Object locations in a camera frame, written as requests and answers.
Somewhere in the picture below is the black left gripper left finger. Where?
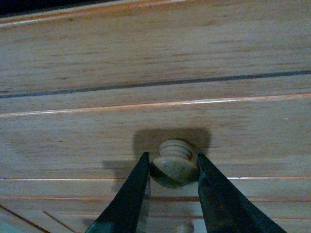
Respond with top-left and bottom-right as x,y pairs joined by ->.
86,152 -> 151,233

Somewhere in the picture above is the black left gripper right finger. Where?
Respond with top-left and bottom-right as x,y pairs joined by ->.
197,153 -> 285,233

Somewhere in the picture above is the wooden nightstand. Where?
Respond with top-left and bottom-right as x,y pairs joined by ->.
0,0 -> 311,233

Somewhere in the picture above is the wooden drawer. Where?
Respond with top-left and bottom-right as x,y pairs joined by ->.
0,71 -> 311,233

